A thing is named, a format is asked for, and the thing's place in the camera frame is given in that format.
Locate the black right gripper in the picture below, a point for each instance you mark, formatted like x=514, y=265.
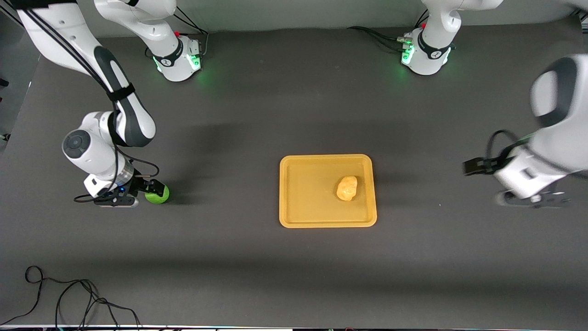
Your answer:
x=139, y=185

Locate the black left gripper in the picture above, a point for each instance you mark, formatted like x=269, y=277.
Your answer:
x=496, y=163

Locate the yellow-brown potato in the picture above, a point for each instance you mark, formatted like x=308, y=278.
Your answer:
x=347, y=188

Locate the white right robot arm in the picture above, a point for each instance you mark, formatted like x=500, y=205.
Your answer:
x=69, y=41

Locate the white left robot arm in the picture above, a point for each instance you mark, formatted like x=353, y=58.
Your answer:
x=565, y=138

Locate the yellow plastic tray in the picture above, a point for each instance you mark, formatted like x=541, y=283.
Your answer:
x=312, y=193

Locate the dark grey table mat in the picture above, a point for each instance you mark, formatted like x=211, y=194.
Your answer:
x=294, y=115

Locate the aluminium frame rail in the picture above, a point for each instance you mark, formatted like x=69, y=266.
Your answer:
x=581, y=16
x=9, y=18

